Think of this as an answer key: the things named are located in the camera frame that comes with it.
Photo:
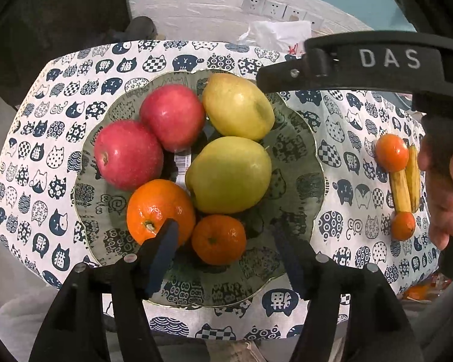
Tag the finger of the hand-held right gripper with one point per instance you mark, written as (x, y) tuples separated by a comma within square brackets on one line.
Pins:
[(287, 77)]

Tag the cat print tablecloth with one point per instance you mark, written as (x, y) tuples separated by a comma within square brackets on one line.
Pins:
[(41, 151)]

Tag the red apple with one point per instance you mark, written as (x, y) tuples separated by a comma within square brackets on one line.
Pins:
[(128, 154), (171, 117)]

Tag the yellow green pear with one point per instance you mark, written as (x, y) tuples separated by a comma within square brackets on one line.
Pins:
[(238, 105), (230, 175)]

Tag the dark clothing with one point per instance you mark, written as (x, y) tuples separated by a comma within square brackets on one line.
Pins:
[(419, 0)]

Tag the large orange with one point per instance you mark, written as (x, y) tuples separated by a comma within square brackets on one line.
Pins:
[(219, 239), (154, 203)]

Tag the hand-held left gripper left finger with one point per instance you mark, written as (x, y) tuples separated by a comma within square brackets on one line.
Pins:
[(164, 256)]

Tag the small tangerine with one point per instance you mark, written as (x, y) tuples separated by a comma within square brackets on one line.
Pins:
[(392, 152), (403, 226)]

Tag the green glass plate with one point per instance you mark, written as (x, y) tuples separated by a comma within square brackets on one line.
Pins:
[(294, 147)]

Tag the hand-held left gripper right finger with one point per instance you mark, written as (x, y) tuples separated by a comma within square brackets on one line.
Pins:
[(287, 260)]

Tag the person's right hand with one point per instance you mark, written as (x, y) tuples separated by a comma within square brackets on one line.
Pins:
[(441, 200)]

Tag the dark hanging coat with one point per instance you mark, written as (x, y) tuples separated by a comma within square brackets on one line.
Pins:
[(60, 26)]

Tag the white plastic bag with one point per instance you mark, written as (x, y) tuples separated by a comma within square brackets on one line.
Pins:
[(275, 36)]

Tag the white wall socket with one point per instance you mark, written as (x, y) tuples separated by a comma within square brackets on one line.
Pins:
[(294, 13), (273, 8), (314, 20), (252, 4)]

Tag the small yellow banana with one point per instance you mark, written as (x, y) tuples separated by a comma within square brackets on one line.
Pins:
[(413, 179)]

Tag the spotted yellow banana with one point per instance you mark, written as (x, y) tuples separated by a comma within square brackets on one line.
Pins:
[(400, 192)]

